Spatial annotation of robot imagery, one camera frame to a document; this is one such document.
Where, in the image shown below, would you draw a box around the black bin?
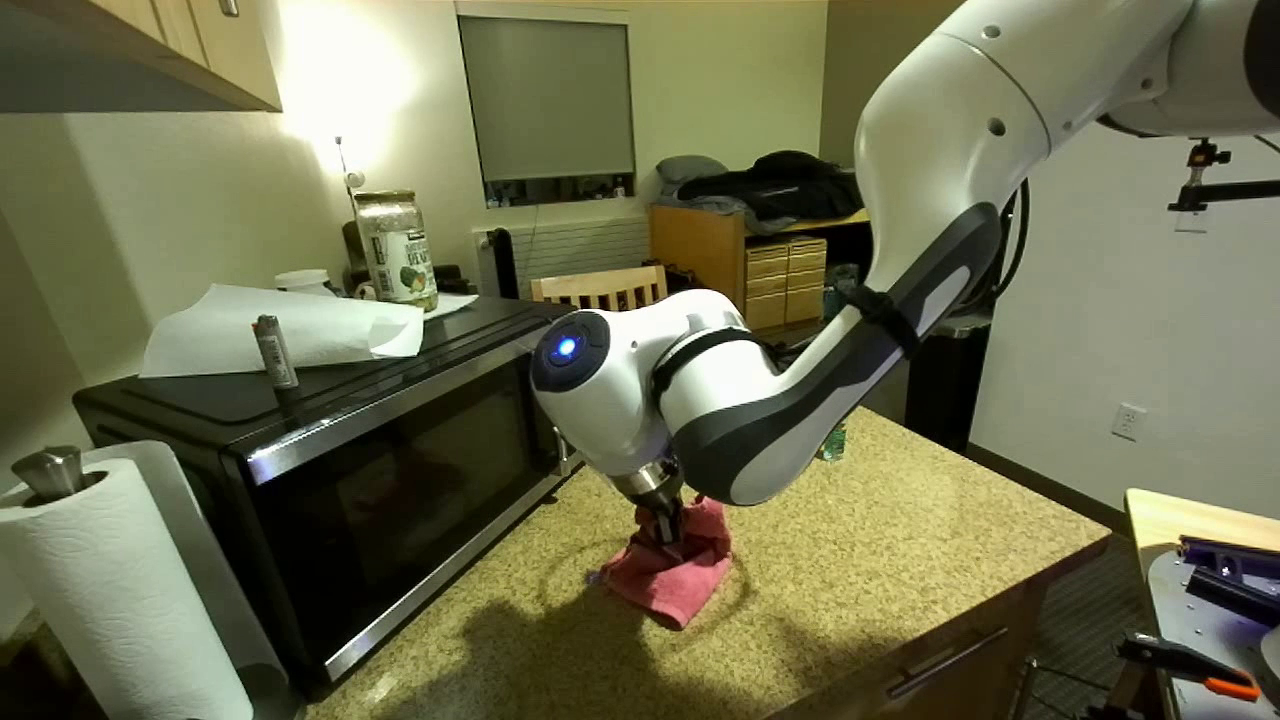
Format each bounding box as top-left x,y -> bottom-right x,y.
903,315 -> 995,454

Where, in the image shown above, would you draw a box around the white baseboard heater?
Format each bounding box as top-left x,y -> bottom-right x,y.
470,214 -> 655,291

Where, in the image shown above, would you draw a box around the gray bag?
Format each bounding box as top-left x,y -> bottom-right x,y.
652,152 -> 731,205

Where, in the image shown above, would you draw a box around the window with gray blind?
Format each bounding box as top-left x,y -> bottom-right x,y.
458,13 -> 639,214

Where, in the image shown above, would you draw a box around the black bag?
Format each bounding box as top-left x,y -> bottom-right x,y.
693,150 -> 874,225

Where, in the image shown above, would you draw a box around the wooden drawer unit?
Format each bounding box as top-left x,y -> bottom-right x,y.
647,199 -> 834,337

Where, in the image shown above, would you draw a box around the metal paper towel holder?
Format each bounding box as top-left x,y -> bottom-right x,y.
12,444 -> 92,509

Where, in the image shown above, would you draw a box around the wooden upper cabinets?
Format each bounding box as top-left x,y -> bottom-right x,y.
0,0 -> 289,118

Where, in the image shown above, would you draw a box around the wooden slatted chair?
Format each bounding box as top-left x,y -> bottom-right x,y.
528,261 -> 674,315

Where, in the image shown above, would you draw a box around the white paper towel roll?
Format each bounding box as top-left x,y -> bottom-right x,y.
0,454 -> 255,720

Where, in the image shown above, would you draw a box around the white bowl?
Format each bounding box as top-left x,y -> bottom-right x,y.
272,265 -> 335,296

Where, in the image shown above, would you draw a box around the gray cylindrical tube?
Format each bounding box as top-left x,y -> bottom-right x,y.
254,314 -> 304,395

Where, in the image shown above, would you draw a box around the white wall outlet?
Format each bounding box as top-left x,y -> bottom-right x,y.
1114,395 -> 1151,450

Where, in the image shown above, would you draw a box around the wooden base cabinet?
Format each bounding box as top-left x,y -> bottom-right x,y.
778,531 -> 1115,720

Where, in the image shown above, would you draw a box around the green hand sanitizer bottle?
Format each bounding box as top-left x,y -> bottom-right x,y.
813,420 -> 852,470

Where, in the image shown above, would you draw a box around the black water bottle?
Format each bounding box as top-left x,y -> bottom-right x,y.
485,227 -> 524,305

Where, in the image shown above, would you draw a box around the white paper sheet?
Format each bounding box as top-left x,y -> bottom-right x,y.
138,281 -> 482,382

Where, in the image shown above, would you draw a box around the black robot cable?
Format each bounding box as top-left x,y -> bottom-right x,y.
984,174 -> 1042,314

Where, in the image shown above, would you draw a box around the metal drawer handle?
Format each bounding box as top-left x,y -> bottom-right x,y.
879,622 -> 1022,710

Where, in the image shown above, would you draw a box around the brown wooden door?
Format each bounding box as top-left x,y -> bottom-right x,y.
820,0 -> 984,174

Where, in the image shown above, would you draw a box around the pink towel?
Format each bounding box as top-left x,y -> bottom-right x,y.
595,496 -> 742,631

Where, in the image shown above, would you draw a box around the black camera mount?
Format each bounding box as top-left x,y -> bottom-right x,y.
1168,132 -> 1280,215

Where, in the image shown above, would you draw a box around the black clamp tool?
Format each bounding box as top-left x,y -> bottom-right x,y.
1176,531 -> 1280,626

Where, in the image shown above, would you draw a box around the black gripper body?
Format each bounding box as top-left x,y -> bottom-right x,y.
630,470 -> 697,527

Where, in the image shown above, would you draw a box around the black microwave oven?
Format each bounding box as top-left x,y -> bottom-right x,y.
72,291 -> 584,697

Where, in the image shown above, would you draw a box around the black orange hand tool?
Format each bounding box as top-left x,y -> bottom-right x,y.
1115,631 -> 1263,710

